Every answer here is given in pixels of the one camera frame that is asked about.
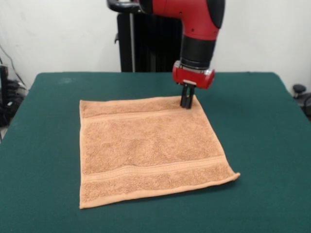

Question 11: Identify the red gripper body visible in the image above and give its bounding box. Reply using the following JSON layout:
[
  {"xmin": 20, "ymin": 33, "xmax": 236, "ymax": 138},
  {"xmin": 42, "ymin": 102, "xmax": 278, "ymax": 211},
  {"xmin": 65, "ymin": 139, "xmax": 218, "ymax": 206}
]
[{"xmin": 172, "ymin": 61, "xmax": 216, "ymax": 90}]

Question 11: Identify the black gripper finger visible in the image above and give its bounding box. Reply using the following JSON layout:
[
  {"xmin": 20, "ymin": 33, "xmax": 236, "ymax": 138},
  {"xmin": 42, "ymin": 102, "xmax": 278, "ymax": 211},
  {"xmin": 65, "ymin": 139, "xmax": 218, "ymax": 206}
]
[
  {"xmin": 180, "ymin": 84, "xmax": 190, "ymax": 109},
  {"xmin": 187, "ymin": 86, "xmax": 196, "ymax": 110}
]

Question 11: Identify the tan terry cloth towel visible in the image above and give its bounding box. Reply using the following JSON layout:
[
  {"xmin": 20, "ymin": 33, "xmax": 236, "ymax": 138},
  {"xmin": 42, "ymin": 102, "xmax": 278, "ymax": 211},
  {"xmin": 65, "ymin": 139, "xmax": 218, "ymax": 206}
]
[{"xmin": 79, "ymin": 95, "xmax": 241, "ymax": 210}]

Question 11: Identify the dark green table cloth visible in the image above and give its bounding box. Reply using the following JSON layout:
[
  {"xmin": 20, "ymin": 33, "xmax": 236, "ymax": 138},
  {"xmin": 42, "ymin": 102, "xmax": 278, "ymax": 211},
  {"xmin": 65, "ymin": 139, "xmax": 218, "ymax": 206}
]
[{"xmin": 0, "ymin": 71, "xmax": 311, "ymax": 233}]

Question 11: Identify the black electronics box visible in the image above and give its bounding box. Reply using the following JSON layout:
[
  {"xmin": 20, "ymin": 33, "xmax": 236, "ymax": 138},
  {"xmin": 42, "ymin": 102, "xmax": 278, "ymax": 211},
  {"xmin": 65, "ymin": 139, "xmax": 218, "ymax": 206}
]
[{"xmin": 0, "ymin": 64, "xmax": 10, "ymax": 127}]

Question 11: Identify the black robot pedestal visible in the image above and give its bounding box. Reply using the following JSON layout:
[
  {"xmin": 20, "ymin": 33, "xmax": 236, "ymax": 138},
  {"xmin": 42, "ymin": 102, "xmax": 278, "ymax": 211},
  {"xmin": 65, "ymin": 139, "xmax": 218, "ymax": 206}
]
[{"xmin": 106, "ymin": 0, "xmax": 185, "ymax": 73}]

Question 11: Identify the black cable bundle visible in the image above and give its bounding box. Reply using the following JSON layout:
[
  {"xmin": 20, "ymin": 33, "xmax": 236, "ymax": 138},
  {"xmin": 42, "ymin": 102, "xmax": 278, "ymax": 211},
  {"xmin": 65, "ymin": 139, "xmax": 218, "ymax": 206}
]
[{"xmin": 6, "ymin": 80, "xmax": 29, "ymax": 102}]

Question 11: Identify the grey wall cable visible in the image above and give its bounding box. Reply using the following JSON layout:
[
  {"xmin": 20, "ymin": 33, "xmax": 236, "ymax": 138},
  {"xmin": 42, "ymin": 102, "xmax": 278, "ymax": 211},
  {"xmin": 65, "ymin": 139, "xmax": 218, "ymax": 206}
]
[{"xmin": 0, "ymin": 45, "xmax": 27, "ymax": 88}]

